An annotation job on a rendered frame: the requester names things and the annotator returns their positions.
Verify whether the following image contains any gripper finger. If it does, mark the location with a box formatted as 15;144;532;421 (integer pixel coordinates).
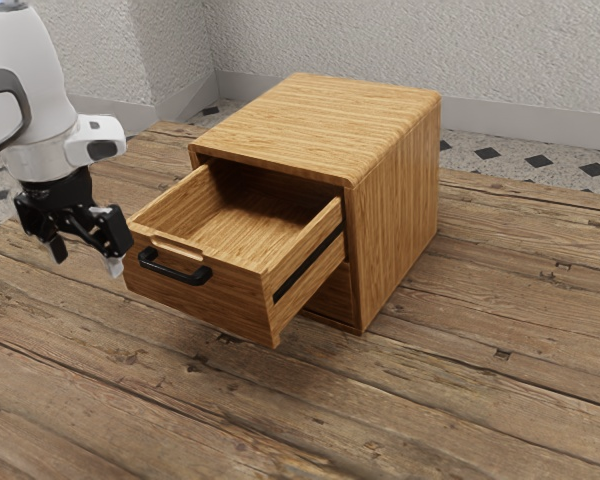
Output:
35;212;70;265
63;203;135;279

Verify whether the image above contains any wooden drawer cabinet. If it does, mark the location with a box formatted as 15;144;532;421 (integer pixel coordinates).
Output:
187;72;442;336

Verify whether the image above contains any open wooden drawer black handle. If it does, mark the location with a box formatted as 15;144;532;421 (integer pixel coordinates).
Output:
122;162;347;350

